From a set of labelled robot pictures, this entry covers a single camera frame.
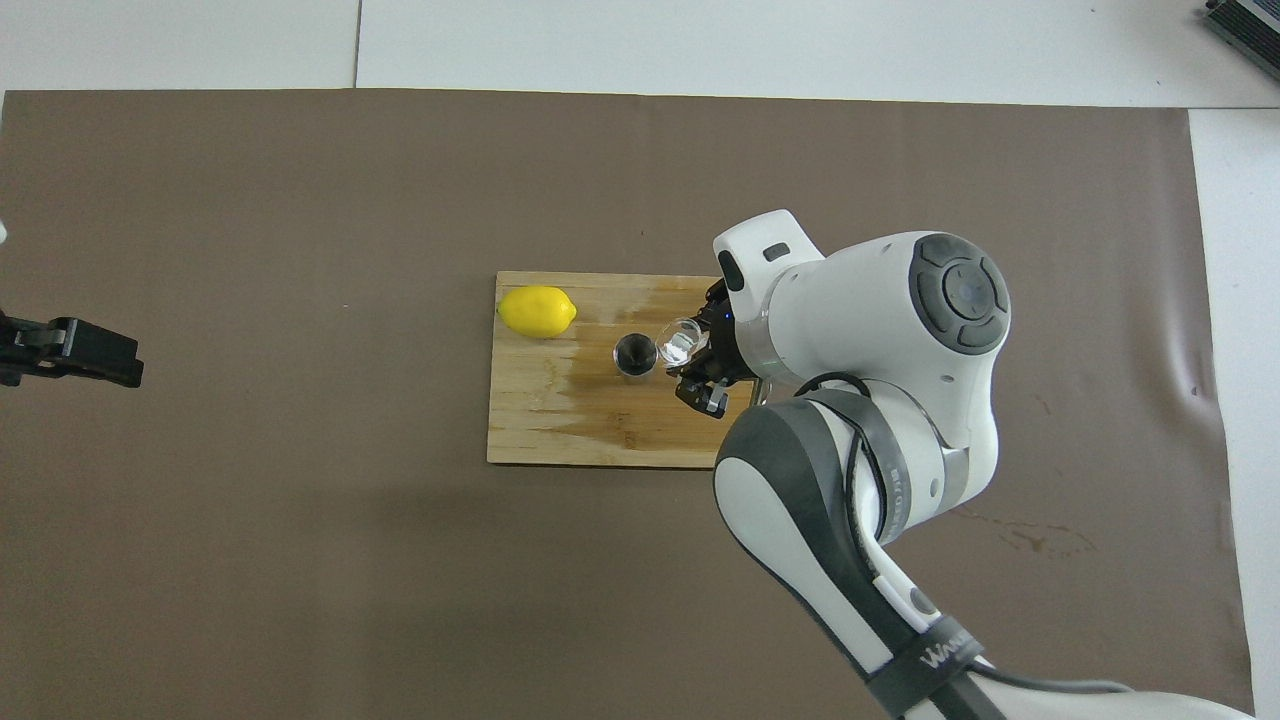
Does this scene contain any yellow lemon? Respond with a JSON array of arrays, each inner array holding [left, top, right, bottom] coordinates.
[[499, 285, 579, 339]]

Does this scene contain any steel double jigger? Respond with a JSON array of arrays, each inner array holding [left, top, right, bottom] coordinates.
[[612, 333, 659, 384]]

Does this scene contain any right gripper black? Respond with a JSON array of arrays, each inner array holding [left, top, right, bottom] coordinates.
[[668, 283, 756, 419]]

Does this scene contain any brown paper table mat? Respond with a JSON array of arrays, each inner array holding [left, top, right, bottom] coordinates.
[[0, 88, 1256, 720]]

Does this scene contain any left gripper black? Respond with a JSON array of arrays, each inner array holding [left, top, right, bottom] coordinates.
[[0, 312, 144, 389]]

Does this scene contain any wooden cutting board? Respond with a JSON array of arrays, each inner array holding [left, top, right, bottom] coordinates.
[[487, 271, 761, 469]]

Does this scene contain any small clear glass cup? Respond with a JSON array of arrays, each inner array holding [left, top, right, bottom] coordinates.
[[655, 316, 707, 367]]

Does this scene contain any grey ribbed metal device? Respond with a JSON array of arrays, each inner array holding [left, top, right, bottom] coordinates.
[[1203, 0, 1280, 56]]

